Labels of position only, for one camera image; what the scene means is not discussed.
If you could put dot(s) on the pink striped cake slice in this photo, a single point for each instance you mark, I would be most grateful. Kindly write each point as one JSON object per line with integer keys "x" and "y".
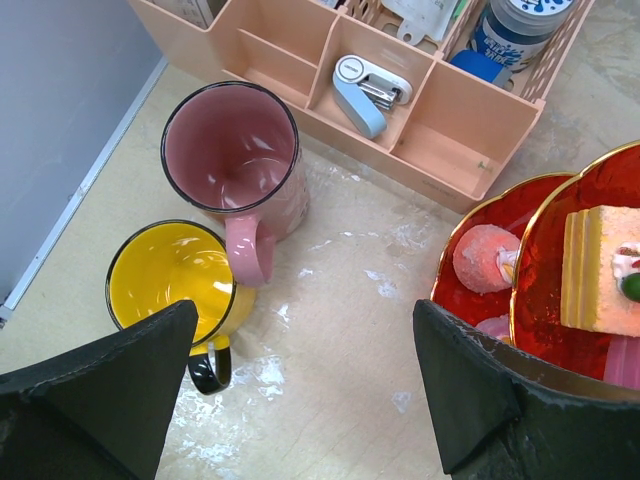
{"x": 622, "y": 362}

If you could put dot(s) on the white tape dispenser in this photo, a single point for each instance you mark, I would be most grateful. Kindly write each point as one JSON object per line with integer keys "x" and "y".
{"x": 364, "y": 91}

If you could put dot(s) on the yellow mug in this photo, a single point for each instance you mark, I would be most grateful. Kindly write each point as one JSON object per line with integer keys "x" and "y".
{"x": 174, "y": 260}

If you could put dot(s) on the pink mug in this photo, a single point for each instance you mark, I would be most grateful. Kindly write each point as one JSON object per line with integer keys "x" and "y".
{"x": 232, "y": 149}

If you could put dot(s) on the red three-tier cake stand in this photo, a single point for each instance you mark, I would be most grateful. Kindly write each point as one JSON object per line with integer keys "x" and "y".
{"x": 535, "y": 210}

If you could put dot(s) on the yellow cake slice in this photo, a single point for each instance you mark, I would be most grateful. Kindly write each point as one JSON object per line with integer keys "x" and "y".
{"x": 600, "y": 271}

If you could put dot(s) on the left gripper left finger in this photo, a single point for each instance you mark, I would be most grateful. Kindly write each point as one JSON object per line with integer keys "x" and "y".
{"x": 102, "y": 410}

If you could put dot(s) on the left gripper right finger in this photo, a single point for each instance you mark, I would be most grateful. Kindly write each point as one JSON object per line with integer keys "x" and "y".
{"x": 500, "y": 413}

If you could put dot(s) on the pink peach pastry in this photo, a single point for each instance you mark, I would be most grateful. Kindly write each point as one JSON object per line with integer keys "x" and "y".
{"x": 484, "y": 259}

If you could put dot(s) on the peach desk file organizer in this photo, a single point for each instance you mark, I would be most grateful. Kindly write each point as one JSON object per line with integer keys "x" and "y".
{"x": 272, "y": 70}

